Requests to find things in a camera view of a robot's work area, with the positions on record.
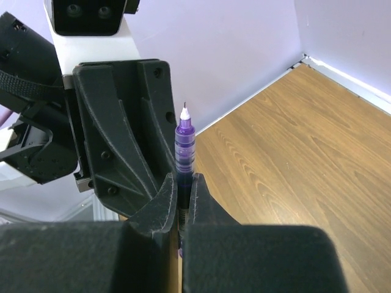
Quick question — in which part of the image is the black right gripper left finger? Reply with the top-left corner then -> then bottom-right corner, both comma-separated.
1,174 -> 178,292

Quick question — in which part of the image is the dark purple pen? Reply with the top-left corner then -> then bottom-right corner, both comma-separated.
175,103 -> 196,258

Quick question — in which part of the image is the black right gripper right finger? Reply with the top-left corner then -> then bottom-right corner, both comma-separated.
182,173 -> 348,292

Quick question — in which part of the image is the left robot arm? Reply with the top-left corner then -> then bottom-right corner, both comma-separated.
1,4 -> 176,217

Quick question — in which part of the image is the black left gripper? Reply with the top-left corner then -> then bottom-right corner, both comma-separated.
62,59 -> 177,217

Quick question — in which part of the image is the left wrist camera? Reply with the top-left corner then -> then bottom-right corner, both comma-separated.
43,0 -> 141,76

